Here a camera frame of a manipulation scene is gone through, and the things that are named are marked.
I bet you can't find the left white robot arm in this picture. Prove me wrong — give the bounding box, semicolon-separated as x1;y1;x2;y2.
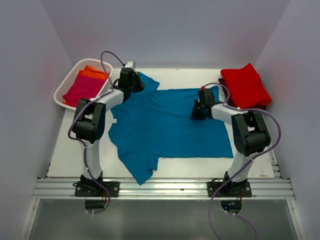
68;66;145;188

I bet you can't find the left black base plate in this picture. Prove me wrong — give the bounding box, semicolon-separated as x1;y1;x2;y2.
72;181;120;198

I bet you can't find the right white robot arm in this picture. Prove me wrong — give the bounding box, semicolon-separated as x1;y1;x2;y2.
190;87;271;188

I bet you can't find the white plastic laundry basket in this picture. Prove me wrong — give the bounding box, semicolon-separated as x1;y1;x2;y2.
53;58;113;110

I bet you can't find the teal blue t shirt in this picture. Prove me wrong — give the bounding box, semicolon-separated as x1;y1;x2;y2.
108;73;234;185

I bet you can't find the orange t shirt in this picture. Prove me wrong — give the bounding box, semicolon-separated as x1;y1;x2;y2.
62;64;111;106

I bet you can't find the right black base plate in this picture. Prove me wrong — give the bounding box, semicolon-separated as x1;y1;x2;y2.
206;178;253;198

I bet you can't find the aluminium mounting rail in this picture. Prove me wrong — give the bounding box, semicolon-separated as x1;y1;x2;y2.
31;178;295;200

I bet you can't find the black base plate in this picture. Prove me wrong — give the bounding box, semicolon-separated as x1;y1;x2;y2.
72;181;120;198
206;178;253;198

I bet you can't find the folded red t shirt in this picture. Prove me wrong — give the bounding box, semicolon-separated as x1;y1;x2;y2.
219;63;272;110

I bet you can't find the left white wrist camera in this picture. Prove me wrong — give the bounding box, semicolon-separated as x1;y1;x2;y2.
124;60;136;70

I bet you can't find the magenta pink t shirt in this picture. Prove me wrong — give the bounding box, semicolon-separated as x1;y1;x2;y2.
62;75;106;107

